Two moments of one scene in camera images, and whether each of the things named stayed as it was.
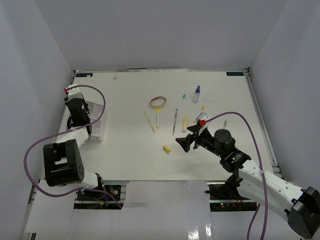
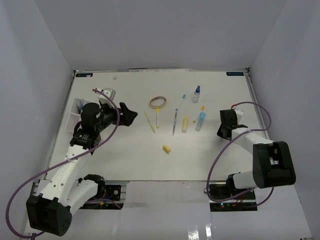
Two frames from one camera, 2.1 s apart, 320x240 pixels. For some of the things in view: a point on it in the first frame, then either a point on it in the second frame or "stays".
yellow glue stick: (185, 119) stays
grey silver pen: (174, 122) stays
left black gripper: (66, 103) -> (128, 116)
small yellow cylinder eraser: (166, 148) stays
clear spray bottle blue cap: (196, 95) stays
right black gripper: (185, 142) -> (220, 131)
